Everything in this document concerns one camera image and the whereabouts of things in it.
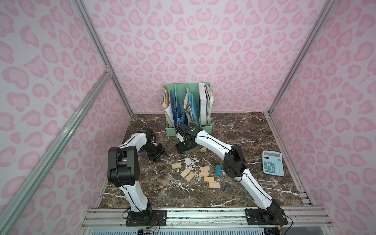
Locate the natural wooden rectangular block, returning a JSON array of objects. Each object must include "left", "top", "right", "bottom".
[{"left": 171, "top": 163, "right": 182, "bottom": 169}]

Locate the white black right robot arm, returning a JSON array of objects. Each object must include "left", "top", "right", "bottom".
[{"left": 175, "top": 123, "right": 286, "bottom": 224}]

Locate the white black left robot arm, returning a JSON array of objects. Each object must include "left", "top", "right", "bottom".
[{"left": 107, "top": 128, "right": 167, "bottom": 212}]

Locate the papers and folders stack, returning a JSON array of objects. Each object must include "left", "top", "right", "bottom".
[{"left": 162, "top": 82, "right": 214, "bottom": 130}]

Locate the mint green file organizer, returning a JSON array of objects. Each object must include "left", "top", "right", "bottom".
[{"left": 162, "top": 82, "right": 212, "bottom": 138}]

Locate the small teal rectangular block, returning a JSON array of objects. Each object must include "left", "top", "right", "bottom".
[{"left": 216, "top": 165, "right": 222, "bottom": 176}]

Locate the teal desk calculator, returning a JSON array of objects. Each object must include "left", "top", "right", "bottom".
[{"left": 262, "top": 150, "right": 285, "bottom": 177}]

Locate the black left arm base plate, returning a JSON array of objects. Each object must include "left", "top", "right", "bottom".
[{"left": 125, "top": 209, "right": 167, "bottom": 227}]

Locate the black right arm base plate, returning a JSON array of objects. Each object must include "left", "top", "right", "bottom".
[{"left": 245, "top": 208, "right": 288, "bottom": 227}]

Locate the aluminium front rail frame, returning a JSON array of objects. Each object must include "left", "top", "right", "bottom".
[{"left": 79, "top": 206, "right": 336, "bottom": 235}]

